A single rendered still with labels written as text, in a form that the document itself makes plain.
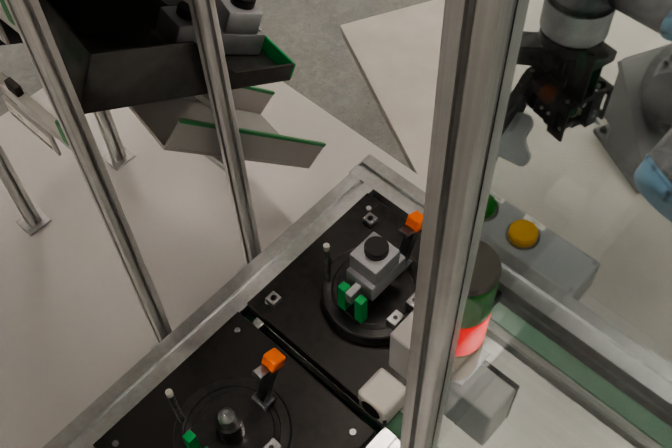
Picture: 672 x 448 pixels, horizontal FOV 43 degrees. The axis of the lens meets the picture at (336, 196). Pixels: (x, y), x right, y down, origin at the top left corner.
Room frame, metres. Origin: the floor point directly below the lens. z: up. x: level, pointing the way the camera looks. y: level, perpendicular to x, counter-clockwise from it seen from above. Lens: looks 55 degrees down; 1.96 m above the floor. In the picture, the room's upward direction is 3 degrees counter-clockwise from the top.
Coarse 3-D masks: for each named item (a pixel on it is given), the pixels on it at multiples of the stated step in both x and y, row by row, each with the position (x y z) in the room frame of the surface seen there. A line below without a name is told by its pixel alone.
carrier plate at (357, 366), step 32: (352, 224) 0.66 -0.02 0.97; (384, 224) 0.65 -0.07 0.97; (320, 256) 0.61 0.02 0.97; (416, 256) 0.60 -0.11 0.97; (288, 288) 0.56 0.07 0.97; (320, 288) 0.56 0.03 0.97; (288, 320) 0.51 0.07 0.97; (320, 320) 0.51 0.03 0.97; (320, 352) 0.46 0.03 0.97; (352, 352) 0.46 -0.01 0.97; (384, 352) 0.46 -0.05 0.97; (352, 384) 0.42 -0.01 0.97
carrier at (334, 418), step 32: (224, 352) 0.47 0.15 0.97; (256, 352) 0.47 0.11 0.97; (160, 384) 0.43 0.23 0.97; (192, 384) 0.43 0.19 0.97; (224, 384) 0.42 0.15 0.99; (256, 384) 0.42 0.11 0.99; (288, 384) 0.42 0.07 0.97; (320, 384) 0.42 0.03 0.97; (128, 416) 0.39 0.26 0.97; (160, 416) 0.39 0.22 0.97; (192, 416) 0.38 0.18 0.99; (224, 416) 0.36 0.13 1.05; (256, 416) 0.38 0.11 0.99; (288, 416) 0.38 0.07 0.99; (320, 416) 0.38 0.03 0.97; (352, 416) 0.38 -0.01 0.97
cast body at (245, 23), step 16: (224, 0) 0.79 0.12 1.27; (240, 0) 0.78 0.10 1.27; (224, 16) 0.77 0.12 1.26; (240, 16) 0.76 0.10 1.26; (256, 16) 0.77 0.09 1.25; (224, 32) 0.75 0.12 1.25; (240, 32) 0.76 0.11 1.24; (256, 32) 0.77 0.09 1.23; (224, 48) 0.75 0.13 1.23; (240, 48) 0.76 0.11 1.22; (256, 48) 0.77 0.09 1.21
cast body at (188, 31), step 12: (168, 12) 0.73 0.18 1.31; (180, 12) 0.73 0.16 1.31; (156, 24) 0.73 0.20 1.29; (168, 24) 0.72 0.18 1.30; (180, 24) 0.71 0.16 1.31; (192, 24) 0.71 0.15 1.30; (156, 36) 0.72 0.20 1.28; (168, 36) 0.71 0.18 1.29; (180, 36) 0.70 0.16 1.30; (192, 36) 0.71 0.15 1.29
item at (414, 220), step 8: (408, 216) 0.60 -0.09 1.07; (416, 216) 0.60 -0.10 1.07; (408, 224) 0.59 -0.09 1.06; (416, 224) 0.59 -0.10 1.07; (400, 232) 0.58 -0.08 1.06; (408, 232) 0.58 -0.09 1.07; (416, 232) 0.59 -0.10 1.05; (408, 240) 0.58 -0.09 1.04; (400, 248) 0.58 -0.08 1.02; (408, 248) 0.58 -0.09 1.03; (408, 256) 0.58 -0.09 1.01
